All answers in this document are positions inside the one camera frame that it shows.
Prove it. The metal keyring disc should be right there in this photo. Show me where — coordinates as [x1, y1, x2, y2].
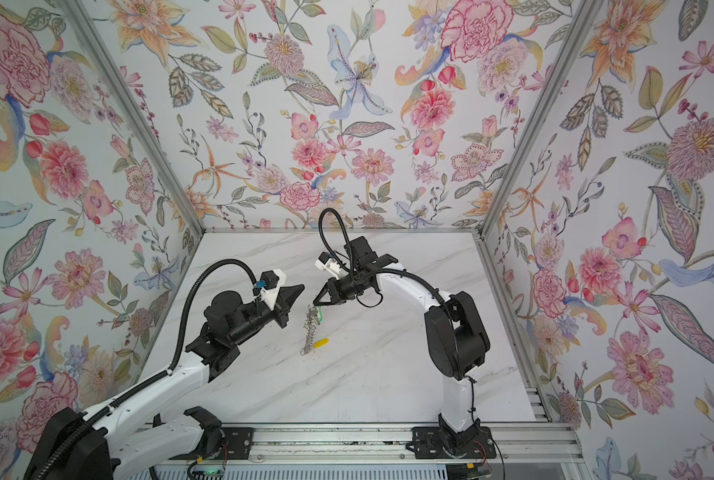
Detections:
[300, 305, 323, 356]

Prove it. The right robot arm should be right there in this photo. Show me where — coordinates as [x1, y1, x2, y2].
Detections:
[314, 237, 491, 450]

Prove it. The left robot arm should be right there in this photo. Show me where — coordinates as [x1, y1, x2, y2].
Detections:
[25, 284, 305, 479]

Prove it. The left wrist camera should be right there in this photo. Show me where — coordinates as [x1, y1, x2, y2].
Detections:
[254, 269, 287, 310]

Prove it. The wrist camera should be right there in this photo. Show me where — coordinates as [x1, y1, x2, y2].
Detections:
[254, 269, 287, 310]
[315, 252, 348, 279]

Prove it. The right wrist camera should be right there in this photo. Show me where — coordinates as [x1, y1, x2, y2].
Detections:
[315, 252, 348, 279]

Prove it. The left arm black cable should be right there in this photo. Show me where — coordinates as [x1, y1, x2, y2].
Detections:
[167, 258, 259, 376]

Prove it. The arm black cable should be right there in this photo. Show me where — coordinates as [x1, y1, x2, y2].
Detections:
[317, 207, 358, 271]
[167, 258, 259, 376]

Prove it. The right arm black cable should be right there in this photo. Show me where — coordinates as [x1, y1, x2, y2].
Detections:
[317, 207, 358, 271]

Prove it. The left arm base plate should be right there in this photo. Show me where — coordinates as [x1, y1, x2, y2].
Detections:
[171, 427, 255, 460]

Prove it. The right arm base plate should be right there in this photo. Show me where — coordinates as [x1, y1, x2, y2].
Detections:
[405, 426, 498, 460]

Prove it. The aluminium front rail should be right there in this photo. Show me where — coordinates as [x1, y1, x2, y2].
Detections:
[68, 421, 592, 480]

